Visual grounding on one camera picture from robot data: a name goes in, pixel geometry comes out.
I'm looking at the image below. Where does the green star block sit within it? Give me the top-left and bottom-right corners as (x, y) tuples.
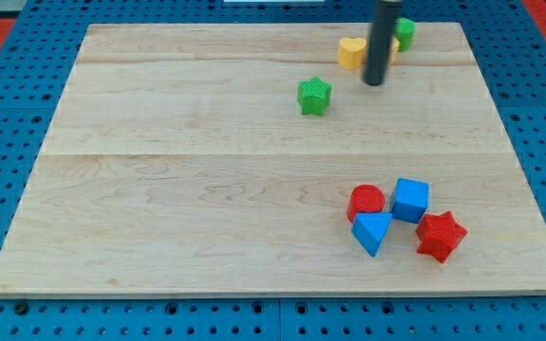
(297, 76), (333, 117)

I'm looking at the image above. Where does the yellow heart block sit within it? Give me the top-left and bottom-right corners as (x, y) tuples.
(337, 37), (367, 70)

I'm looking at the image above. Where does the red star block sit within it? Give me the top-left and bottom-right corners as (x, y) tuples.
(416, 211), (468, 263)

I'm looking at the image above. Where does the light wooden board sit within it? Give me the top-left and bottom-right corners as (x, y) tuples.
(0, 23), (546, 299)

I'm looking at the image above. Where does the red cylinder block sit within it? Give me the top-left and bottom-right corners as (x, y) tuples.
(346, 184), (386, 223)

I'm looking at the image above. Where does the blue triangle block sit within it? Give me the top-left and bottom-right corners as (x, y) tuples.
(351, 212), (392, 257)

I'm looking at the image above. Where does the blue cube block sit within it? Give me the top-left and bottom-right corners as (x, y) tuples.
(391, 178), (429, 224)

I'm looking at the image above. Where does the yellow block behind rod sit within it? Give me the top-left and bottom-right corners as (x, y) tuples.
(388, 37), (400, 65)

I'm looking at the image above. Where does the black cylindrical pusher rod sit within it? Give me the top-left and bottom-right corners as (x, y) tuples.
(362, 0), (403, 86)

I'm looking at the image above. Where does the green cylinder block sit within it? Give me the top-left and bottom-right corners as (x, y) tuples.
(394, 17), (416, 52)

